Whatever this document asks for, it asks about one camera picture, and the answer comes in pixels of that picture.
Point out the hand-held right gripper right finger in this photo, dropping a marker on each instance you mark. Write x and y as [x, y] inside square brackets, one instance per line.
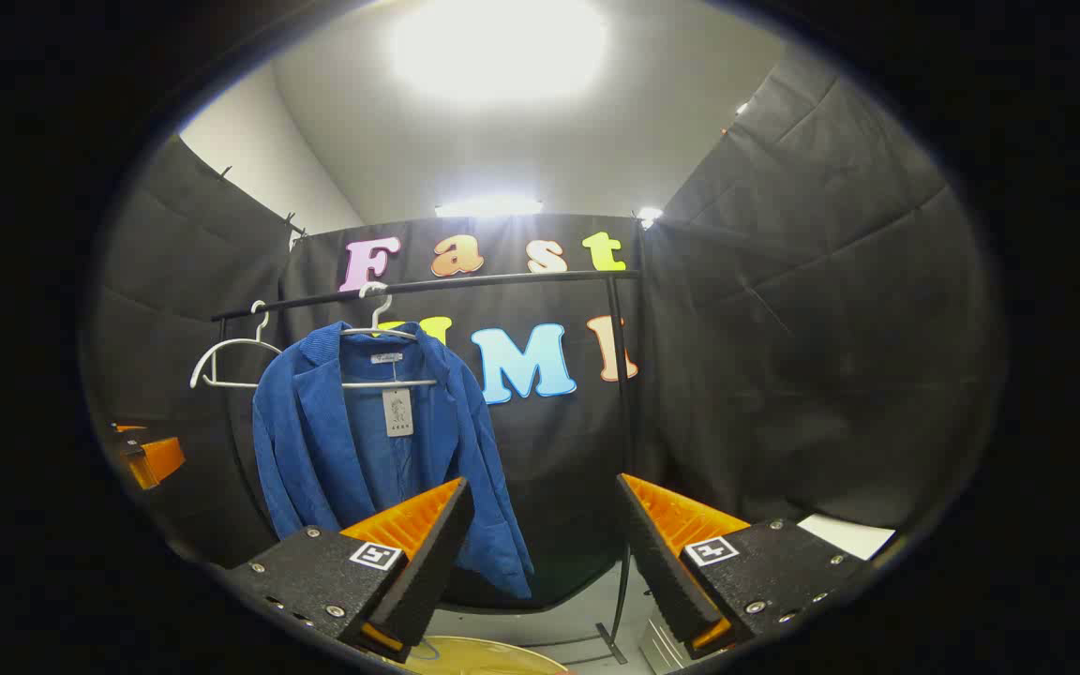
[667, 572]

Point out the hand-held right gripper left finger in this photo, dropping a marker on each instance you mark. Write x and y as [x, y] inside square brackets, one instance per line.
[432, 572]

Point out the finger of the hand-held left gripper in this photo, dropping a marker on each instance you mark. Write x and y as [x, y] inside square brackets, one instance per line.
[157, 459]

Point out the yellow round laundry hamper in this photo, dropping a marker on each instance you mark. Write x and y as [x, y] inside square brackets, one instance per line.
[484, 656]

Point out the white plastic clothes hanger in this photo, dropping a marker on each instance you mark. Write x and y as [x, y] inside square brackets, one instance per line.
[409, 382]
[231, 384]

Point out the black metal clothes rack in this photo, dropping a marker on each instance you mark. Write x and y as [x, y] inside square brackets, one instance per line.
[502, 279]

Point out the grey ribbed box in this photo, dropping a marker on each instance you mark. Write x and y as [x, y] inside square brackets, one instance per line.
[660, 652]

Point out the white paper garment tag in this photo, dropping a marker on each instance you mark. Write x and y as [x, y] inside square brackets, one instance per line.
[397, 412]

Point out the white flat board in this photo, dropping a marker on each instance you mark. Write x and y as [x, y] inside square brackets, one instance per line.
[849, 536]

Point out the black backdrop cloth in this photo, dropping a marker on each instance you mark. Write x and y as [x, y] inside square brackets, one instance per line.
[784, 328]

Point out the small ceiling light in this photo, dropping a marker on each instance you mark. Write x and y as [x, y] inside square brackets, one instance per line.
[650, 217]

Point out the long ceiling strip light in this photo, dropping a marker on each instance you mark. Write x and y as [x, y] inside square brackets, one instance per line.
[488, 206]

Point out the large ceiling light panel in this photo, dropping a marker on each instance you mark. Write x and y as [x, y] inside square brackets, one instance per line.
[498, 47]

